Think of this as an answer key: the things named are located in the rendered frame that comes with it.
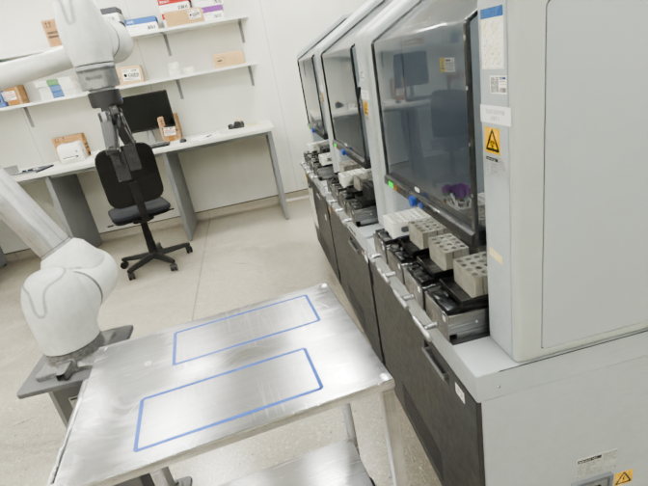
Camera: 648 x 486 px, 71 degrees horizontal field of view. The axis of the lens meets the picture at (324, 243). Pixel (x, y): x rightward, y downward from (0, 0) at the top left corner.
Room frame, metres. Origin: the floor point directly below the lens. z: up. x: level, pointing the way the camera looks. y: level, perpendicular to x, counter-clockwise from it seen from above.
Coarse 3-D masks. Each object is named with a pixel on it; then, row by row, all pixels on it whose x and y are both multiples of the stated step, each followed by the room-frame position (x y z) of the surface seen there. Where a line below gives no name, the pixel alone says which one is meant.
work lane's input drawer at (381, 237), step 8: (376, 232) 1.41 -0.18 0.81; (384, 232) 1.39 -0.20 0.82; (376, 240) 1.40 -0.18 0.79; (384, 240) 1.33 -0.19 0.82; (392, 240) 1.32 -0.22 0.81; (376, 248) 1.42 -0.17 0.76; (384, 248) 1.32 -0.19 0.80; (368, 256) 1.37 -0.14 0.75; (376, 256) 1.37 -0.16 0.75; (384, 256) 1.33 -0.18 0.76
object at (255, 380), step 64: (256, 320) 0.97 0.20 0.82; (320, 320) 0.92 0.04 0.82; (128, 384) 0.81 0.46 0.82; (192, 384) 0.77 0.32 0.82; (256, 384) 0.73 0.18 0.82; (320, 384) 0.69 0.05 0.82; (384, 384) 0.67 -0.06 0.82; (64, 448) 0.69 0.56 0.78; (128, 448) 0.62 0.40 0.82; (192, 448) 0.59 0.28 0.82; (320, 448) 1.06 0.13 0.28
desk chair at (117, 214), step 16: (144, 144) 3.48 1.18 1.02; (96, 160) 3.33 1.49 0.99; (144, 160) 3.48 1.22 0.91; (112, 176) 3.37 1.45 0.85; (144, 176) 3.48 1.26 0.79; (160, 176) 3.54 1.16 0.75; (112, 192) 3.37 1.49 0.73; (128, 192) 3.43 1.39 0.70; (144, 192) 3.48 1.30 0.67; (160, 192) 3.53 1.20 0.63; (112, 208) 3.75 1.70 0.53; (128, 208) 3.62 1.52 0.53; (144, 208) 3.42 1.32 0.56; (160, 208) 3.51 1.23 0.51; (144, 224) 3.63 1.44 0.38; (128, 256) 3.68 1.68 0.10; (144, 256) 3.64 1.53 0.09; (160, 256) 3.53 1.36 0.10; (128, 272) 3.38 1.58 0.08
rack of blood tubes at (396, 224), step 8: (416, 208) 1.44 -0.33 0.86; (384, 216) 1.42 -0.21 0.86; (392, 216) 1.40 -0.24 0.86; (400, 216) 1.39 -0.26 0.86; (408, 216) 1.38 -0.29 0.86; (416, 216) 1.36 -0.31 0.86; (424, 216) 1.35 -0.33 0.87; (384, 224) 1.42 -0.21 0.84; (392, 224) 1.33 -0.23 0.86; (400, 224) 1.34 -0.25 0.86; (392, 232) 1.34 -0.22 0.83; (400, 232) 1.34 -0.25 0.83; (408, 232) 1.34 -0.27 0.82
